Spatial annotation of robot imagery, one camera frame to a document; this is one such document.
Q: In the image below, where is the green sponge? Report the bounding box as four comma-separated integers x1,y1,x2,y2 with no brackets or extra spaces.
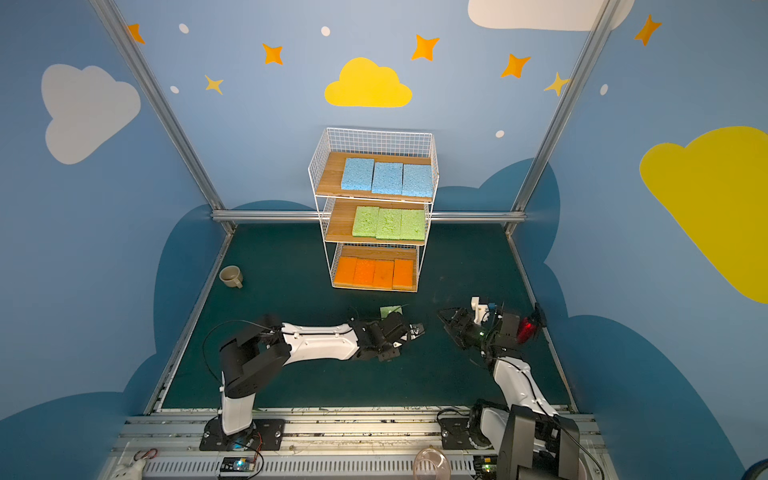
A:
399,209,426,242
352,206,380,238
380,305,402,319
375,208,402,240

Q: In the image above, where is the orange sponge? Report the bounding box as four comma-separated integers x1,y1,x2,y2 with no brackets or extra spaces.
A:
373,260,395,290
392,259,416,291
353,258,376,288
334,257,358,287

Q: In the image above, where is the blue sponge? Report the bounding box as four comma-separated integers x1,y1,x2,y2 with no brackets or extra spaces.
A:
371,162,404,195
341,158,375,191
401,164,433,198

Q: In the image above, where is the blue sponge front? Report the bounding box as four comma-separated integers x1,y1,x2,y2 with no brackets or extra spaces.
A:
371,162,404,195

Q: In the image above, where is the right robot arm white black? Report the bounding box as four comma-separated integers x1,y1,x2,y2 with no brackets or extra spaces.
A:
438,298,589,479

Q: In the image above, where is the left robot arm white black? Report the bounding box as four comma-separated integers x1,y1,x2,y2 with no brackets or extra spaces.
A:
218,311,425,437

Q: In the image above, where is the red black handheld object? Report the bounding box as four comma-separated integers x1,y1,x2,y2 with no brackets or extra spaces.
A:
516,302,547,345

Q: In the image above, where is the clear plastic bowl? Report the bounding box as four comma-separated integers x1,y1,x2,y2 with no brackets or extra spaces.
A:
412,446,452,480

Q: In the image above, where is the beige ceramic mug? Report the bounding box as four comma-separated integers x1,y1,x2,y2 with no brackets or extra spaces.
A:
218,265,244,289

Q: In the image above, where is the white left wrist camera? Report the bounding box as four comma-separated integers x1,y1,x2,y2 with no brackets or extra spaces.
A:
408,324,425,341

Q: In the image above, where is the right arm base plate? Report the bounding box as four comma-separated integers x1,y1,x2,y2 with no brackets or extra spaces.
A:
437,416,478,450

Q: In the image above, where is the white wire three-tier shelf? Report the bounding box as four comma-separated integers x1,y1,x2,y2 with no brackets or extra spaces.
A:
308,128,439,293

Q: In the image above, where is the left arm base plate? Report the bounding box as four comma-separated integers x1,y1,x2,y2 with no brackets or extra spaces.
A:
199,416,286,452

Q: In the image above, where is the aluminium frame rail back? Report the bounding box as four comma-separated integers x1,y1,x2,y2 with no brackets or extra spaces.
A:
211,210,526,224

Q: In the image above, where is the aluminium frame post right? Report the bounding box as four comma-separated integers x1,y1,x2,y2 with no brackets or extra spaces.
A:
505,0,622,240

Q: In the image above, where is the aluminium frame post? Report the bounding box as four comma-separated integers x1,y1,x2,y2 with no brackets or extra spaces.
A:
89,0,225,213
505,0,622,240

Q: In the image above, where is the aluminium frame post left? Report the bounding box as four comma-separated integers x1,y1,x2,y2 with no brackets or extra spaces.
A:
89,0,225,213

